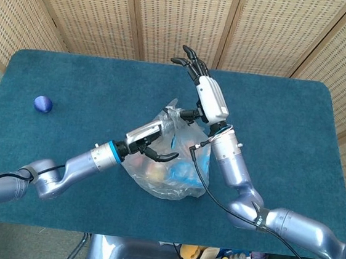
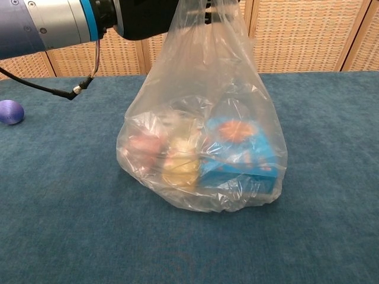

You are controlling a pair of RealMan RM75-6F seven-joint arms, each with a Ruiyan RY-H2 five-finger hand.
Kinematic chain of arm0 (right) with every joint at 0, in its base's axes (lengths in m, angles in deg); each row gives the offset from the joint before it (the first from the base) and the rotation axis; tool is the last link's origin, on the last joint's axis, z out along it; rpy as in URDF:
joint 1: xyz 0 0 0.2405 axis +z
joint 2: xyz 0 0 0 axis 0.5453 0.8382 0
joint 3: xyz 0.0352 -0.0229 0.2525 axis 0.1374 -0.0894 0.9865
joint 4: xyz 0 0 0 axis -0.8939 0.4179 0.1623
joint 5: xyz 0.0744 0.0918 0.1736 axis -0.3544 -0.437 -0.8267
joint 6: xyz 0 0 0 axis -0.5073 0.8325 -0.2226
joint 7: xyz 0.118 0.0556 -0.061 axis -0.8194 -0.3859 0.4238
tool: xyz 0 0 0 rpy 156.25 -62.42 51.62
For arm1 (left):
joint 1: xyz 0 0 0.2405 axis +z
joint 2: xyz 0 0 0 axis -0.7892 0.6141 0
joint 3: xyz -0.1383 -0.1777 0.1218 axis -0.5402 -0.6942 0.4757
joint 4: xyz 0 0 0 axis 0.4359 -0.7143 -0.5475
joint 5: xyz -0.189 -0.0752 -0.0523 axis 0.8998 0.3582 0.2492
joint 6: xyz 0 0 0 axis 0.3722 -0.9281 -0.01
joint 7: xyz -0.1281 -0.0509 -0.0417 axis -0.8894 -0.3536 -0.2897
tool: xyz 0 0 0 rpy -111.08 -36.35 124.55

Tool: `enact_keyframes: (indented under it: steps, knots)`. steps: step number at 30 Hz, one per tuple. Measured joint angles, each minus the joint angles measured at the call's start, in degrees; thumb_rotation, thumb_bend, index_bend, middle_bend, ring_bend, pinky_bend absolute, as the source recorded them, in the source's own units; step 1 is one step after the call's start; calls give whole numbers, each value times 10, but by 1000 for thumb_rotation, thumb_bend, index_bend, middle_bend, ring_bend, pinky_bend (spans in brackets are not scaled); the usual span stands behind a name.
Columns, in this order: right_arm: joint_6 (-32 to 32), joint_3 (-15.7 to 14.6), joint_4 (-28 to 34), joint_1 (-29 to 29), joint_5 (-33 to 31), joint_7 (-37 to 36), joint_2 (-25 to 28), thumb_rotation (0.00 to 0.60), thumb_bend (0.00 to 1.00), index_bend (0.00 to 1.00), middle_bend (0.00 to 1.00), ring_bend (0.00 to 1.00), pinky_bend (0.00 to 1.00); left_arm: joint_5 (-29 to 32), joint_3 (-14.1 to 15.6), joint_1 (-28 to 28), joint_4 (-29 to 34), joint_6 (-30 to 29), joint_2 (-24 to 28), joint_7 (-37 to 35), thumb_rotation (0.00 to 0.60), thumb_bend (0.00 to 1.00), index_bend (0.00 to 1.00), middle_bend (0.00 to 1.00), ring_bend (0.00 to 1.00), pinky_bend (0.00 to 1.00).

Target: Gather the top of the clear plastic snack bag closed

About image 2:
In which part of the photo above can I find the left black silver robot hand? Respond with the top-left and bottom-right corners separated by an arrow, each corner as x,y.
95,0 -> 240,41

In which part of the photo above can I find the clear plastic bag with snacks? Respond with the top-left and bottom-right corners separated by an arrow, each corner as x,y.
115,0 -> 289,214

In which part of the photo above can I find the red snack packet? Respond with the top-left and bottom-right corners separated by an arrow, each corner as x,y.
125,134 -> 167,170

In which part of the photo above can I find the yellow snack packet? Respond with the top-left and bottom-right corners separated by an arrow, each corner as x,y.
161,137 -> 201,188

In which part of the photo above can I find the blue printed carton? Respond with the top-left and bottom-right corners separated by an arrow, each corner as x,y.
198,116 -> 280,196

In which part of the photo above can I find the small blue ball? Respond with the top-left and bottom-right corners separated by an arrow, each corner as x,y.
0,99 -> 25,125

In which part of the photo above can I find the teal carpet table mat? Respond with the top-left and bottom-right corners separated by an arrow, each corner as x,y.
0,70 -> 379,284

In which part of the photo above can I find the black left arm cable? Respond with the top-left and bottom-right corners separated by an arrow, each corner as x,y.
0,40 -> 102,102

